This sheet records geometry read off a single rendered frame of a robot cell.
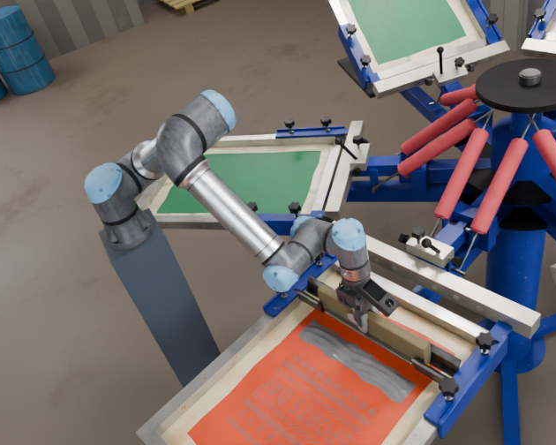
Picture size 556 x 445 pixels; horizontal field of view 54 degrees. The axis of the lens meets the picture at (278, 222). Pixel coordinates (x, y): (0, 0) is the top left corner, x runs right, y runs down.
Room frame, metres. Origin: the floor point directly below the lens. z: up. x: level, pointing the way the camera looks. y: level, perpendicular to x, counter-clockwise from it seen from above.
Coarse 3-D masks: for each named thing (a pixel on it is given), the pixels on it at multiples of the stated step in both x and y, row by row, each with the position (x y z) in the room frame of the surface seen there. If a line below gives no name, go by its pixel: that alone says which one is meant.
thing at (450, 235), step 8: (448, 224) 1.20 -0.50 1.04; (440, 232) 1.17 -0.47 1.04; (448, 232) 1.16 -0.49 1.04; (456, 232) 1.15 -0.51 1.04; (464, 232) 1.15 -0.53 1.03; (440, 240) 1.14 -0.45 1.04; (448, 240) 1.13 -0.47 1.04; (456, 240) 1.13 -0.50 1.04; (464, 240) 1.15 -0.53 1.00; (456, 248) 1.13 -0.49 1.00; (416, 256) 1.11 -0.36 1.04; (432, 264) 1.06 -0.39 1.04
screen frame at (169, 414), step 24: (336, 264) 1.22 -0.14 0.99; (384, 288) 1.07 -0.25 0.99; (288, 312) 1.10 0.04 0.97; (432, 312) 0.94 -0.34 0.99; (240, 336) 1.04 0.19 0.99; (264, 336) 1.04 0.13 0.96; (216, 360) 0.98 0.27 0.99; (192, 384) 0.92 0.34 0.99; (168, 408) 0.87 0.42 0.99; (144, 432) 0.82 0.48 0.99; (432, 432) 0.61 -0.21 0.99
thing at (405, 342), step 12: (324, 288) 1.07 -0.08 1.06; (324, 300) 1.05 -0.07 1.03; (336, 300) 1.01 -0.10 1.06; (336, 312) 1.02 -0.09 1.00; (348, 312) 0.98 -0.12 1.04; (372, 312) 0.94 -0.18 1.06; (372, 324) 0.91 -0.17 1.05; (384, 324) 0.89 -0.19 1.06; (384, 336) 0.88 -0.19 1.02; (396, 336) 0.85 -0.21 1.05; (408, 336) 0.83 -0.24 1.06; (396, 348) 0.85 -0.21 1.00; (408, 348) 0.82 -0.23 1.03; (420, 348) 0.79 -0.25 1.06; (420, 360) 0.79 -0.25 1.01
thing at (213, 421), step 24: (312, 312) 1.08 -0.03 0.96; (288, 336) 1.02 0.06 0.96; (360, 336) 0.95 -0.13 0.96; (264, 360) 0.96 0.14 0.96; (312, 360) 0.92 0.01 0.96; (336, 360) 0.90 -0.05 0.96; (240, 384) 0.91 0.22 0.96; (216, 408) 0.85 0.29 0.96; (192, 432) 0.81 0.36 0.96; (216, 432) 0.79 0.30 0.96
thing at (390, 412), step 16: (384, 352) 0.88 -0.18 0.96; (448, 352) 0.82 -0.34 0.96; (400, 368) 0.82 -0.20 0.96; (352, 384) 0.81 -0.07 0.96; (368, 384) 0.80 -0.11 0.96; (368, 400) 0.76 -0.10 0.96; (384, 400) 0.74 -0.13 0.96; (384, 416) 0.70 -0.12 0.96; (400, 416) 0.69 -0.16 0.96; (368, 432) 0.67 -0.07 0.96; (384, 432) 0.66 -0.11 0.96
